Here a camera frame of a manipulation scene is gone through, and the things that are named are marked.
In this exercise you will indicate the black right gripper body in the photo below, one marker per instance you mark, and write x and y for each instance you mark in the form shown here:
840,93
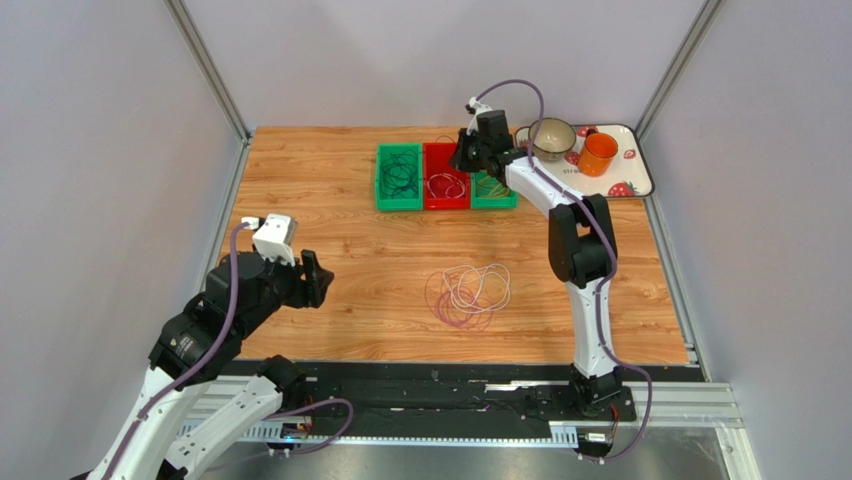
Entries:
467,155

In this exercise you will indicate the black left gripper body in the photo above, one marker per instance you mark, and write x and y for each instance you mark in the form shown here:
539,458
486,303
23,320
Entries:
284,285

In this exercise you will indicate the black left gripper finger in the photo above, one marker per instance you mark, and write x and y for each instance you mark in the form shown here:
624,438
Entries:
318,282
309,264

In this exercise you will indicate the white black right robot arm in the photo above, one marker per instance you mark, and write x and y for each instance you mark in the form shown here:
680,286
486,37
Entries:
581,250

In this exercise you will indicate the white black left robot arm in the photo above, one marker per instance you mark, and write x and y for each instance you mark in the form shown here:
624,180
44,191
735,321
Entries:
194,347

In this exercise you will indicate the right green plastic bin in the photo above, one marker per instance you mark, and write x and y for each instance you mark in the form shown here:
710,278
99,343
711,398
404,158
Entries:
488,193

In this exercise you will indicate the green plastic bin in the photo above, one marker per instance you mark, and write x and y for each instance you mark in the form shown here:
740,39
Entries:
488,193
398,179

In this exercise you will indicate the red plastic bin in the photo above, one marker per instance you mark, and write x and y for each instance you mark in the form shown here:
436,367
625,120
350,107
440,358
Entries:
444,187

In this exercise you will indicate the beige ceramic bowl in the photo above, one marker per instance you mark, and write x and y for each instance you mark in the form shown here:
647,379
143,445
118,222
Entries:
551,138

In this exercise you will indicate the left green plastic bin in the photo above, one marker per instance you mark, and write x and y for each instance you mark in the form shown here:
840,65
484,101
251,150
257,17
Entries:
398,179

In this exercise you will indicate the orange plastic cup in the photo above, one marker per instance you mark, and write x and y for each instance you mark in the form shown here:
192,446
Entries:
597,154

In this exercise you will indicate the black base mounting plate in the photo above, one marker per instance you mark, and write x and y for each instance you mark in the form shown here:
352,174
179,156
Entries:
445,400

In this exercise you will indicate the strawberry pattern tray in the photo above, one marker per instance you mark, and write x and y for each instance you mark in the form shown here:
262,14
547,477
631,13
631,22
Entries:
627,175

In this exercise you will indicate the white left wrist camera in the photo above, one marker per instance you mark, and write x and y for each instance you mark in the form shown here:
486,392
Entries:
273,237

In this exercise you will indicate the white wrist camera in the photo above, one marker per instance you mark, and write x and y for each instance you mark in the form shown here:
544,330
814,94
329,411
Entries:
475,108
273,237

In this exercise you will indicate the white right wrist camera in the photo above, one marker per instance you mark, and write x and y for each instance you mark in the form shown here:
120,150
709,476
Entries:
475,108

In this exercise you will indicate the right aluminium corner post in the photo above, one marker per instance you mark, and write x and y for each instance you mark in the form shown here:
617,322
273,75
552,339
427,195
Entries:
689,45

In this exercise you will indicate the aluminium corner post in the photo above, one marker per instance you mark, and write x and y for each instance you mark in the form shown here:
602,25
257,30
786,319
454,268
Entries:
689,45
193,38

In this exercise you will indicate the left aluminium corner post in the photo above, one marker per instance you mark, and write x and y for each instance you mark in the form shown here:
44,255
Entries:
193,38

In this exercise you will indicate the aluminium frame rail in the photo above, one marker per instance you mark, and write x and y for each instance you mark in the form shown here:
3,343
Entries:
656,404

